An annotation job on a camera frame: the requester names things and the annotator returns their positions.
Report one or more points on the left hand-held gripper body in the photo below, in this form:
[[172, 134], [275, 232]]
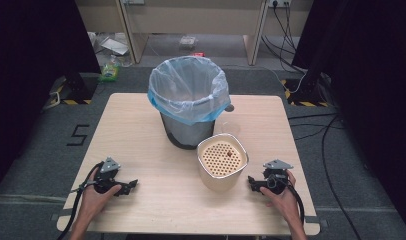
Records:
[[106, 178]]

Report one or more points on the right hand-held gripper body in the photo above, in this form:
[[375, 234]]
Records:
[[277, 176]]

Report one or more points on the person's left hand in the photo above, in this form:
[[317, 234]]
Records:
[[96, 198]]

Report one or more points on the person's right hand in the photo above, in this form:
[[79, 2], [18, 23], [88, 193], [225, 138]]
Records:
[[282, 200]]

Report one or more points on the beige bucket with perforated strainer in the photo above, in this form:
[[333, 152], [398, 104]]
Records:
[[221, 176]]

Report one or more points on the small brown scrap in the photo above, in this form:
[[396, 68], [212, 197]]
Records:
[[229, 153]]

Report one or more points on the clear plastic cup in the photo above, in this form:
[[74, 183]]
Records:
[[231, 128]]

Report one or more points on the grey trash bin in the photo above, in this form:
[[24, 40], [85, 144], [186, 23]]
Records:
[[187, 133]]

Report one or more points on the dark round knob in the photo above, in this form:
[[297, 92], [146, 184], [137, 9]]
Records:
[[229, 107]]

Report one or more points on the black stand base striped tape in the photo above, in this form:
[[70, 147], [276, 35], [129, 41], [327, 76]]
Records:
[[304, 93], [74, 88]]

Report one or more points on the green snack packet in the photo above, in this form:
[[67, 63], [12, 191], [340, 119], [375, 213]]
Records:
[[109, 71]]

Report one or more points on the clear blue-edged bin bag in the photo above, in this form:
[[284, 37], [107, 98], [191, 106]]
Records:
[[187, 90]]

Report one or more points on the white paper sheet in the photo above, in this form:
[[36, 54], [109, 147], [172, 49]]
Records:
[[115, 46]]

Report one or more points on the black curtain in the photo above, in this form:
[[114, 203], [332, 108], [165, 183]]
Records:
[[31, 66], [374, 83]]

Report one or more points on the small red item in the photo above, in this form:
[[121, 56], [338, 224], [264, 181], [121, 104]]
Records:
[[197, 54]]

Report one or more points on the clear plastic box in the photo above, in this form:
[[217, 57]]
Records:
[[187, 42]]

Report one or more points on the white wall socket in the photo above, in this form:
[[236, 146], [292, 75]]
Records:
[[279, 2]]

